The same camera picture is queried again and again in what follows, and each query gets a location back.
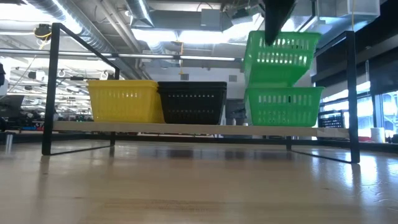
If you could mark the silver round ceiling duct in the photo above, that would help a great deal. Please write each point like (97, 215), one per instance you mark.
(141, 12)

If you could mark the long silver ceiling pipe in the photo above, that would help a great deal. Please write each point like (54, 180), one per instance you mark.
(149, 56)

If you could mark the white ceiling box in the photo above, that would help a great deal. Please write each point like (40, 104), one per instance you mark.
(357, 7)

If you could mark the large ribbed silver duct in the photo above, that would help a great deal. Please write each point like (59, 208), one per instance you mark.
(90, 34)

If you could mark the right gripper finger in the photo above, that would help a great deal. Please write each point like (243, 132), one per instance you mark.
(276, 18)

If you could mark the grey ceiling box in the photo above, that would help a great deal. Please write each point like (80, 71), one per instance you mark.
(211, 18)

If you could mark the green plastic slotted basket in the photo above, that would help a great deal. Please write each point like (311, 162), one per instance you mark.
(280, 74)
(283, 107)

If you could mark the white paper roll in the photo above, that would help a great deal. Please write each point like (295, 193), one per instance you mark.
(377, 135)

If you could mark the black aluminium table frame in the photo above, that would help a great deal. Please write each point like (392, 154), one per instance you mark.
(174, 140)

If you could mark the bright ceiling light panel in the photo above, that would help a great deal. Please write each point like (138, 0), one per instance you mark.
(199, 35)

